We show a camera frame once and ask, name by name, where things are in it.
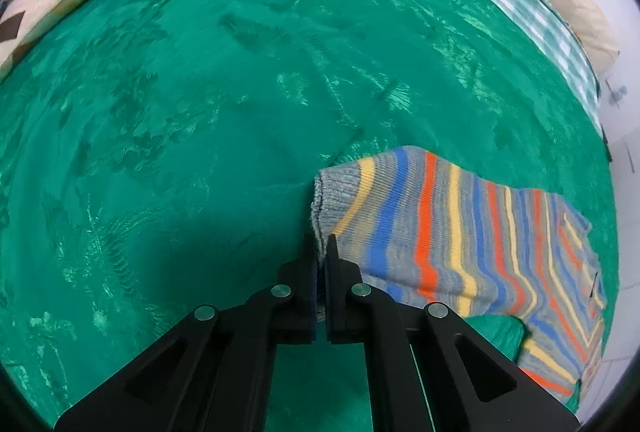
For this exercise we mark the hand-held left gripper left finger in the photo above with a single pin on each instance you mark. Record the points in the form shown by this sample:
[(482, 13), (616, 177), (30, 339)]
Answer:
[(301, 302)]

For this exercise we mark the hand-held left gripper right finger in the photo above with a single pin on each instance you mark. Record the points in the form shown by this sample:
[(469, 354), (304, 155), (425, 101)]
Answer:
[(336, 297)]

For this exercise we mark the striped knit sweater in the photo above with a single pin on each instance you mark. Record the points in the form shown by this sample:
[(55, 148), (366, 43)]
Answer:
[(425, 232)]

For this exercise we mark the green floral bedspread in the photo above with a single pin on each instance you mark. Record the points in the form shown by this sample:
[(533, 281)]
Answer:
[(200, 112)]

